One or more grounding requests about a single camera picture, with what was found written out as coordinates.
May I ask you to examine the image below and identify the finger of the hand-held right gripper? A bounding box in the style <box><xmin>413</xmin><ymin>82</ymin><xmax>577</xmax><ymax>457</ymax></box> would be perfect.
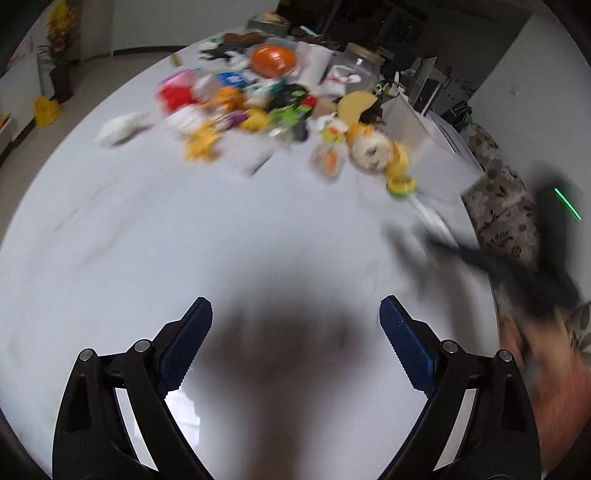
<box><xmin>425</xmin><ymin>234</ymin><xmax>525</xmax><ymax>289</ymax></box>
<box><xmin>387</xmin><ymin>225</ymin><xmax>430</xmax><ymax>268</ymax></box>

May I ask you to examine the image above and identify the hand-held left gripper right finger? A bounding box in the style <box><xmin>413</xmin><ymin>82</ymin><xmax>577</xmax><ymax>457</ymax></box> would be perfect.
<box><xmin>379</xmin><ymin>295</ymin><xmax>541</xmax><ymax>480</ymax></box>

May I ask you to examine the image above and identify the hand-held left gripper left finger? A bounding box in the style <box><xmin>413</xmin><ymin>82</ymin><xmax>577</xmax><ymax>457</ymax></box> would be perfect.
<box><xmin>52</xmin><ymin>296</ymin><xmax>218</xmax><ymax>480</ymax></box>

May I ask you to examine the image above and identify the floral patterned sofa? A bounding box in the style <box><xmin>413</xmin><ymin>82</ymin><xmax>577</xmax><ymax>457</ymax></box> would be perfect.
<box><xmin>461</xmin><ymin>124</ymin><xmax>591</xmax><ymax>356</ymax></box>

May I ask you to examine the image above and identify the white box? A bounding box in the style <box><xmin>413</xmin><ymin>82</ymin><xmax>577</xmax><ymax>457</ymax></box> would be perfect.
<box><xmin>380</xmin><ymin>96</ymin><xmax>486</xmax><ymax>205</ymax></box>

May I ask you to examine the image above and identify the clear plastic packet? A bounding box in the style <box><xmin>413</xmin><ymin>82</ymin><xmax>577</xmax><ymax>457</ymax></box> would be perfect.
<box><xmin>308</xmin><ymin>117</ymin><xmax>352</xmax><ymax>184</ymax></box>

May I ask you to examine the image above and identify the yellow round lid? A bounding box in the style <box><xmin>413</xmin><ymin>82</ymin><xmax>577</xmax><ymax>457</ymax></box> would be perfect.
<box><xmin>337</xmin><ymin>90</ymin><xmax>380</xmax><ymax>126</ymax></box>

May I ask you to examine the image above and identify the green packet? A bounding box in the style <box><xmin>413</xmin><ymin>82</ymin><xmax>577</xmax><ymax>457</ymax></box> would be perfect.
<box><xmin>270</xmin><ymin>103</ymin><xmax>315</xmax><ymax>128</ymax></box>

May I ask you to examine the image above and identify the glass jar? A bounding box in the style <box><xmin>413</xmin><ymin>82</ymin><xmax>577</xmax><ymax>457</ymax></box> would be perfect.
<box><xmin>329</xmin><ymin>42</ymin><xmax>387</xmax><ymax>96</ymax></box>

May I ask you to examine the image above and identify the yellow crumpled wrapper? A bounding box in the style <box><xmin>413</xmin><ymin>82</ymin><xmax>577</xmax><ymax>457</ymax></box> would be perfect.
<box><xmin>183</xmin><ymin>126</ymin><xmax>223</xmax><ymax>162</ymax></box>

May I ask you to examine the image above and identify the orange ball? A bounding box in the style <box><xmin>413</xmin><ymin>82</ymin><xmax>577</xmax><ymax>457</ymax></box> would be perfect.
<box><xmin>250</xmin><ymin>44</ymin><xmax>297</xmax><ymax>79</ymax></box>

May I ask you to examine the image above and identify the white crumpled tissue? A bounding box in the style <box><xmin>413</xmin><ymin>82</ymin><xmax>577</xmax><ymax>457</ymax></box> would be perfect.
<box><xmin>95</xmin><ymin>112</ymin><xmax>151</xmax><ymax>148</ymax></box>

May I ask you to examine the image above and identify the blue packet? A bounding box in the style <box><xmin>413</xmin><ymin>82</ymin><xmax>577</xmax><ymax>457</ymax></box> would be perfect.
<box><xmin>214</xmin><ymin>69</ymin><xmax>248</xmax><ymax>89</ymax></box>

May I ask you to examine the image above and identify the red snack packet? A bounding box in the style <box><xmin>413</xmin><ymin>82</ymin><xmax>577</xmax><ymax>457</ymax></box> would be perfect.
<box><xmin>157</xmin><ymin>69</ymin><xmax>205</xmax><ymax>114</ymax></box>

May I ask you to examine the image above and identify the dark printed box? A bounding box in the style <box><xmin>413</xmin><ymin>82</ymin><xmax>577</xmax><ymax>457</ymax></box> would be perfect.
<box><xmin>246</xmin><ymin>13</ymin><xmax>293</xmax><ymax>36</ymax></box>

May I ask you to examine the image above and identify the yellow bag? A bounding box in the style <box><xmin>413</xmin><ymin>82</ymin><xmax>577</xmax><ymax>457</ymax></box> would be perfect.
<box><xmin>34</xmin><ymin>95</ymin><xmax>62</xmax><ymax>128</ymax></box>

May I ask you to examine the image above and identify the brown plant pot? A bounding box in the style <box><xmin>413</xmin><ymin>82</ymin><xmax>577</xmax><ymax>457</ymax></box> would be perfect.
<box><xmin>50</xmin><ymin>66</ymin><xmax>75</xmax><ymax>103</ymax></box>

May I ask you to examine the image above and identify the white vase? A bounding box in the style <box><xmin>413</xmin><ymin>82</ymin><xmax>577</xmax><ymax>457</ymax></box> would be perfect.
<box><xmin>36</xmin><ymin>46</ymin><xmax>57</xmax><ymax>99</ymax></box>

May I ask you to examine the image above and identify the yellow flower plant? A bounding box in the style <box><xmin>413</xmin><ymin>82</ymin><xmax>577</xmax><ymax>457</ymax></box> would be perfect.
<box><xmin>45</xmin><ymin>0</ymin><xmax>80</xmax><ymax>66</ymax></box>

